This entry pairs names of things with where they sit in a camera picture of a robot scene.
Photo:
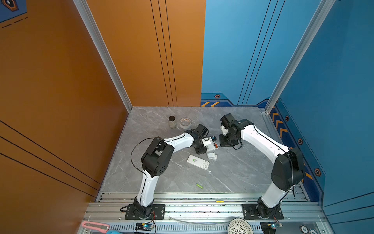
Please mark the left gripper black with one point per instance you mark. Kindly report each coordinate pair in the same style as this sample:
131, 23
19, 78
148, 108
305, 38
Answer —
201, 151

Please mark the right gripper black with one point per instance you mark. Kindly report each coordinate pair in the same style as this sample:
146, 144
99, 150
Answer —
222, 144

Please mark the small white battery cover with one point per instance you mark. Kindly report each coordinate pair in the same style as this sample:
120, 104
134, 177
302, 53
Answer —
212, 155

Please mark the small white remote control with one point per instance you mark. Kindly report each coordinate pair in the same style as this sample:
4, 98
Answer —
210, 146

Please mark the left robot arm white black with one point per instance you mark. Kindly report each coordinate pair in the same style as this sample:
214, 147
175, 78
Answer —
156, 159

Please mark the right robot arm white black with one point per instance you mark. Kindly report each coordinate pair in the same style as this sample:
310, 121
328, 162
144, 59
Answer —
288, 164

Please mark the white tape roll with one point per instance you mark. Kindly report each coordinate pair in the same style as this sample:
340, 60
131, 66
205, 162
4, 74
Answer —
185, 123

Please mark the glass jar black lid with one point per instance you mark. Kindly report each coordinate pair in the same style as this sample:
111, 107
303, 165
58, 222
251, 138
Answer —
172, 122

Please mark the white round fan grille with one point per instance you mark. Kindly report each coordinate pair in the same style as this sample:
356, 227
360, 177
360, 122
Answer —
239, 226

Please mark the circuit board right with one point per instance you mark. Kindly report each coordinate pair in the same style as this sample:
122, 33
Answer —
270, 228

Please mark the green circuit board left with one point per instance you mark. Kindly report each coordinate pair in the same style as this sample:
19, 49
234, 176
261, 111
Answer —
144, 227

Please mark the cyan object at edge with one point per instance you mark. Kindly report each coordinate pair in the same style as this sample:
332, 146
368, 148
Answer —
113, 232

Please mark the pink tool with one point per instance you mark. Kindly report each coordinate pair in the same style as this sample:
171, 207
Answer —
99, 227

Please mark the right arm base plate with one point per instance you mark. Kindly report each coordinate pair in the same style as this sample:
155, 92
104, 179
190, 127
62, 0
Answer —
249, 211

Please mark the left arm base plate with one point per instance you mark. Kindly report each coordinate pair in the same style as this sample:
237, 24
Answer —
157, 211

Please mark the aluminium rail frame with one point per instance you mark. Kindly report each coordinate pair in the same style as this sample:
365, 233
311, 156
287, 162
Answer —
198, 213

